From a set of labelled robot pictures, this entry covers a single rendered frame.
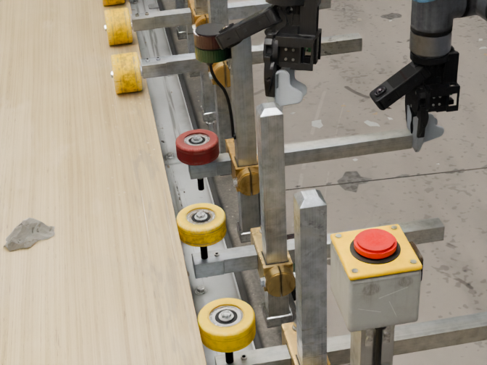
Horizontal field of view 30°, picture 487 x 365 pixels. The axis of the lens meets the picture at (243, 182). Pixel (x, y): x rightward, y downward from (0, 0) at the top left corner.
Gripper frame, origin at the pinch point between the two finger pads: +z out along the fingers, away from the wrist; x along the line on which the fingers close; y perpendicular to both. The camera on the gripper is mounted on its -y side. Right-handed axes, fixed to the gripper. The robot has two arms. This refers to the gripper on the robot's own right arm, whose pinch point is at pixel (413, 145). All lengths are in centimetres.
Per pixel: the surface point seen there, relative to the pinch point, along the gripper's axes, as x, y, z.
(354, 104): 169, 39, 83
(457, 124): 143, 72, 83
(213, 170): -1.7, -39.8, -1.7
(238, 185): -8.5, -36.2, -2.0
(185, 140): 0.3, -44.3, -7.7
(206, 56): -6.7, -40.0, -27.5
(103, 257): -31, -61, -7
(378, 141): -1.5, -7.6, -3.0
